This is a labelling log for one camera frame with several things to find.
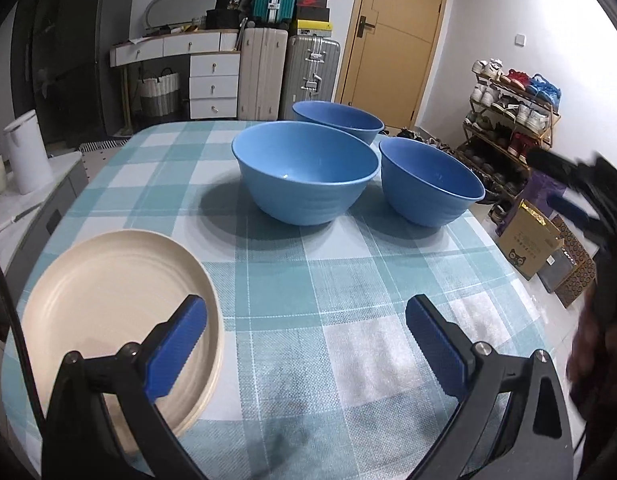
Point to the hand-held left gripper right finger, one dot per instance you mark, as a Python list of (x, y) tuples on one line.
[(436, 347)]

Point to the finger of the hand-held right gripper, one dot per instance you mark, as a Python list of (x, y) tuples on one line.
[(553, 165), (570, 208)]

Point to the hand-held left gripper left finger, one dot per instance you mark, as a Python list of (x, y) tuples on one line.
[(176, 355)]

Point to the blue bowl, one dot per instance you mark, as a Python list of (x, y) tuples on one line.
[(298, 180), (338, 117), (428, 195)]

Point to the person's right hand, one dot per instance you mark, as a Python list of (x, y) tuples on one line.
[(588, 355)]

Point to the purple bag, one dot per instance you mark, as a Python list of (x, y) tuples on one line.
[(535, 187)]

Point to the wooden shoe rack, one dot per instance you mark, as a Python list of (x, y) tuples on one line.
[(552, 127)]

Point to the patterned brown bag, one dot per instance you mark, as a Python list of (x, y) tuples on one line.
[(578, 260)]

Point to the printed cardboard box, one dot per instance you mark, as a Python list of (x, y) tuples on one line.
[(528, 250)]

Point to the wooden door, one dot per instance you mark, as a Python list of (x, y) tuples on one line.
[(393, 60)]

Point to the grey side cabinet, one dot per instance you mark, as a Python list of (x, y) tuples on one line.
[(63, 195)]

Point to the dotted floor mat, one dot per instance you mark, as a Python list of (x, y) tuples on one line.
[(96, 165)]

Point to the white kettle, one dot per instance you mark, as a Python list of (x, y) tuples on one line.
[(31, 160)]

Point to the silver suitcase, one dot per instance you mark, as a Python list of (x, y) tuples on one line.
[(308, 75)]

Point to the woven basket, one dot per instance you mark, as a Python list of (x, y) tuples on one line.
[(158, 92)]

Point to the yellow black shoe box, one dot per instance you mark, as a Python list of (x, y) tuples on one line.
[(313, 28)]

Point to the red black shoe box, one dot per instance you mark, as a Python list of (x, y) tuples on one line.
[(312, 1)]

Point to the beige suitcase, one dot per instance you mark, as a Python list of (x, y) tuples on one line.
[(261, 75)]

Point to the white desk with drawers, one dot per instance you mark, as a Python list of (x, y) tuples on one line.
[(188, 45)]

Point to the black fridge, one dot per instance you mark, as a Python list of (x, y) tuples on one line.
[(93, 50)]

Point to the black glass cabinet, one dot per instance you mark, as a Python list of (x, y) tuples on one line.
[(38, 60)]

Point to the black bag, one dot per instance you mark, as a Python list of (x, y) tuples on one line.
[(226, 15)]

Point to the white wall switch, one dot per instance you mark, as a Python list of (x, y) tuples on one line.
[(519, 40)]

